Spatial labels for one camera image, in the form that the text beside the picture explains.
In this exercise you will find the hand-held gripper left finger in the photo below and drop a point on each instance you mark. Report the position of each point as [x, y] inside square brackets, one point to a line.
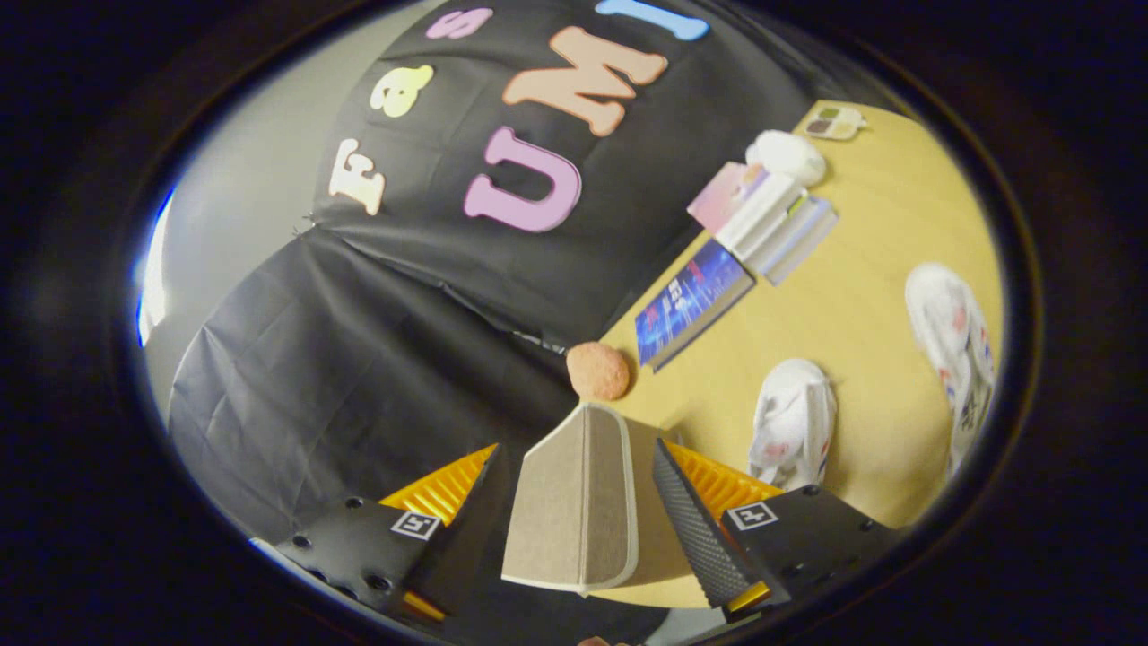
[466, 529]

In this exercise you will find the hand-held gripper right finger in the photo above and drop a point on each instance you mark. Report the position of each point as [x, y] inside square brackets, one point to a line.
[695, 529]

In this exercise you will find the beige fabric storage box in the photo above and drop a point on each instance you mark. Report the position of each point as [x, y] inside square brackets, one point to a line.
[574, 502]

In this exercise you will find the white canvas shoe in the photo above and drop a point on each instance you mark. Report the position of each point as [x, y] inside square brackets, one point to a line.
[794, 413]
[946, 332]

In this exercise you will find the black backdrop cloth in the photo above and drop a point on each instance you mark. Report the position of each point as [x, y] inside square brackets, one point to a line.
[404, 359]

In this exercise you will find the orange round sponge ball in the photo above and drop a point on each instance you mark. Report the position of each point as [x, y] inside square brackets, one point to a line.
[599, 371]

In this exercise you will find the grey blue cover book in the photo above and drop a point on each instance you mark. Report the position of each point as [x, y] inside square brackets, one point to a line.
[798, 242]

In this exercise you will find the white cover book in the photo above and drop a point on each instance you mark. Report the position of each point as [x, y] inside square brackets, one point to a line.
[762, 215]

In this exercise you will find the white fluffy ball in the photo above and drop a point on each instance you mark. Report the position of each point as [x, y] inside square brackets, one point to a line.
[787, 157]

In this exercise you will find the small divided dish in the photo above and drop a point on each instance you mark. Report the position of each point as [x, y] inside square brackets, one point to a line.
[834, 123]

